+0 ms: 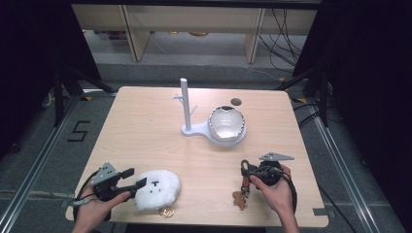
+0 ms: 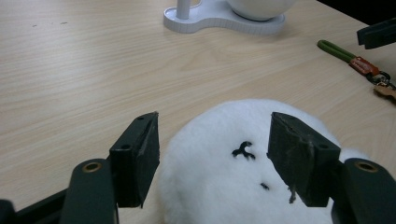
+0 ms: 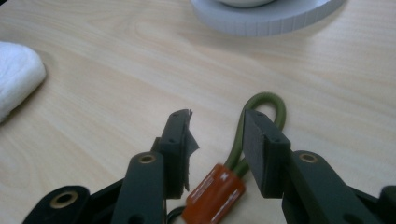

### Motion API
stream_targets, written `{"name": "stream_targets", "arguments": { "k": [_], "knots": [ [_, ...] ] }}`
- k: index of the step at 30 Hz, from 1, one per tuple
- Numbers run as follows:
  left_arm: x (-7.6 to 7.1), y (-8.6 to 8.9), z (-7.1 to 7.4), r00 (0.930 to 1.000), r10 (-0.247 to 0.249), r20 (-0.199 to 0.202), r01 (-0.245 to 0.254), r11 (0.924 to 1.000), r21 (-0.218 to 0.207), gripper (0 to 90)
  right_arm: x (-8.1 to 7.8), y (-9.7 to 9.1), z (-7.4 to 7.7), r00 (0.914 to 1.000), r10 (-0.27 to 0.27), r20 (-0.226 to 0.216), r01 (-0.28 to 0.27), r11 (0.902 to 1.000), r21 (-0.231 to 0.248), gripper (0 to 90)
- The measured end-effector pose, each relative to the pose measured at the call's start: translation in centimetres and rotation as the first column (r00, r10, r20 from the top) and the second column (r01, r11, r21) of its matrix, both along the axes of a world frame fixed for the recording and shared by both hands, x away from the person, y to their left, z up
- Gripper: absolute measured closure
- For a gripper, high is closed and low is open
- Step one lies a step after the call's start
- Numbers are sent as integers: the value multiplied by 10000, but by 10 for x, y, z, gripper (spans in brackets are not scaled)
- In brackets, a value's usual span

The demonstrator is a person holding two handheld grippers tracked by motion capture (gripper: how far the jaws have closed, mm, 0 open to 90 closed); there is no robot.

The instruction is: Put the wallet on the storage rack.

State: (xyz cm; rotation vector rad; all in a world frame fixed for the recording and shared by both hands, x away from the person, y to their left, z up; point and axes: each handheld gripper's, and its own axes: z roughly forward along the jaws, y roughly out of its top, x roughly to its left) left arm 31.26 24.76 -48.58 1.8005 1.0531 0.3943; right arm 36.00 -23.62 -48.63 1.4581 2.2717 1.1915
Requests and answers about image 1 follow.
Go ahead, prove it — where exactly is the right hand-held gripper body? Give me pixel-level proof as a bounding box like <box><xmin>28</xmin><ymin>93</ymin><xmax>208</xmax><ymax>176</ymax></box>
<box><xmin>257</xmin><ymin>152</ymin><xmax>295</xmax><ymax>187</ymax></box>

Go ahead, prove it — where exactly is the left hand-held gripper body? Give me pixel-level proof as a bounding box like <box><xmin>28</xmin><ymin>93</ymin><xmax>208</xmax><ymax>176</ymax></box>
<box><xmin>90</xmin><ymin>162</ymin><xmax>133</xmax><ymax>202</ymax></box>

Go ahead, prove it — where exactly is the white plush toy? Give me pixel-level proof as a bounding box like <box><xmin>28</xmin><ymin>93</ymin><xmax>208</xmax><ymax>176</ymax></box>
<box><xmin>133</xmin><ymin>169</ymin><xmax>182</xmax><ymax>212</ymax></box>

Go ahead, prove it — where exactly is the gingerbread man keychain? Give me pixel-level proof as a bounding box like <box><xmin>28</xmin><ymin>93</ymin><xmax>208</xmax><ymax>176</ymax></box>
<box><xmin>231</xmin><ymin>159</ymin><xmax>252</xmax><ymax>212</ymax></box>

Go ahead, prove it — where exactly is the gold keyring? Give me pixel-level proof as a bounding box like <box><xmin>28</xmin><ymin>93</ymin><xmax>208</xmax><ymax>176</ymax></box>
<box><xmin>157</xmin><ymin>205</ymin><xmax>176</xmax><ymax>218</ymax></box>

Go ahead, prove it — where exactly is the silver bowl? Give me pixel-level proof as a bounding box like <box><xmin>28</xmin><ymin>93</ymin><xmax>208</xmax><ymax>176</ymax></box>
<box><xmin>207</xmin><ymin>105</ymin><xmax>246</xmax><ymax>142</ymax></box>

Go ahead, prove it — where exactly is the white key stand with tray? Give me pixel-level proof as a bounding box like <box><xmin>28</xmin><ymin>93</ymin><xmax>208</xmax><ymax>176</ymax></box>
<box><xmin>172</xmin><ymin>77</ymin><xmax>248</xmax><ymax>149</ymax></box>

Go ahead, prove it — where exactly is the person's right hand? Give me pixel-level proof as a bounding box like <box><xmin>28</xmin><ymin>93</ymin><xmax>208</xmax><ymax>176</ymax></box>
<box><xmin>250</xmin><ymin>164</ymin><xmax>296</xmax><ymax>217</ymax></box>

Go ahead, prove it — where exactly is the person's left hand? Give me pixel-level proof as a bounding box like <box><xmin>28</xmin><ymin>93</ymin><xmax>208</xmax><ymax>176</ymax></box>
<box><xmin>73</xmin><ymin>190</ymin><xmax>137</xmax><ymax>228</ymax></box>

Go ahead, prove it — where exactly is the grey tape strip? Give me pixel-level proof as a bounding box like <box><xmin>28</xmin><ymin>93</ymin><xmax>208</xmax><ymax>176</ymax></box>
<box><xmin>312</xmin><ymin>207</ymin><xmax>336</xmax><ymax>217</ymax></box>

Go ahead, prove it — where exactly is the black metal stand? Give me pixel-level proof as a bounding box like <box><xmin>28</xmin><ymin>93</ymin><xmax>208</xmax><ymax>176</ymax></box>
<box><xmin>274</xmin><ymin>62</ymin><xmax>330</xmax><ymax>128</ymax></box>
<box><xmin>52</xmin><ymin>62</ymin><xmax>115</xmax><ymax>128</ymax></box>

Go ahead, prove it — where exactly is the black curtain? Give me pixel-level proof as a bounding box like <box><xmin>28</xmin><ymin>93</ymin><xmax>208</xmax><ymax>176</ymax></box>
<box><xmin>0</xmin><ymin>0</ymin><xmax>103</xmax><ymax>159</ymax></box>
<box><xmin>292</xmin><ymin>0</ymin><xmax>412</xmax><ymax>233</ymax></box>

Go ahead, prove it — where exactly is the beige wooden desk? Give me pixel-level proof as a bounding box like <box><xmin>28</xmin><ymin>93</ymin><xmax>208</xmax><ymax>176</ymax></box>
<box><xmin>71</xmin><ymin>4</ymin><xmax>319</xmax><ymax>64</ymax></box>

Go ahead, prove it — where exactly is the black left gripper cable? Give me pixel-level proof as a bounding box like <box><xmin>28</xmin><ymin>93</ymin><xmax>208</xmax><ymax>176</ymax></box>
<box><xmin>73</xmin><ymin>170</ymin><xmax>98</xmax><ymax>221</ymax></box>

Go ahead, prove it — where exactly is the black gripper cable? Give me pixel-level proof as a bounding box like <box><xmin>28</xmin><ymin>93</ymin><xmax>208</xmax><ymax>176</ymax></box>
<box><xmin>281</xmin><ymin>171</ymin><xmax>298</xmax><ymax>215</ymax></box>
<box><xmin>73</xmin><ymin>170</ymin><xmax>98</xmax><ymax>221</ymax></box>

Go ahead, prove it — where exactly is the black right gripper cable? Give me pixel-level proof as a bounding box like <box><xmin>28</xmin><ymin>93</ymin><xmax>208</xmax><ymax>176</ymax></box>
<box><xmin>281</xmin><ymin>171</ymin><xmax>298</xmax><ymax>215</ymax></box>

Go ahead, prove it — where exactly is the aluminium floor rail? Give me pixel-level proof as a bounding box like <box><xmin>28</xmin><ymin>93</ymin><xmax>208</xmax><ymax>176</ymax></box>
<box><xmin>0</xmin><ymin>93</ymin><xmax>82</xmax><ymax>233</ymax></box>
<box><xmin>306</xmin><ymin>102</ymin><xmax>381</xmax><ymax>233</ymax></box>

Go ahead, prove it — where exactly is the black floor cable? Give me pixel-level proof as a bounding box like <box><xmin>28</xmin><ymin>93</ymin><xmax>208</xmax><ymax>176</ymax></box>
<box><xmin>316</xmin><ymin>183</ymin><xmax>352</xmax><ymax>233</ymax></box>

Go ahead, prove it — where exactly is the white floor cable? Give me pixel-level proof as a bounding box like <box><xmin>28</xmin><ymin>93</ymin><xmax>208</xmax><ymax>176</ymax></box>
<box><xmin>238</xmin><ymin>64</ymin><xmax>284</xmax><ymax>83</ymax></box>

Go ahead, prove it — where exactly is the bundle of black cables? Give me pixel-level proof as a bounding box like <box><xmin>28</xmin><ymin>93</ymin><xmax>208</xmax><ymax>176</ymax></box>
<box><xmin>257</xmin><ymin>8</ymin><xmax>308</xmax><ymax>73</ymax></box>

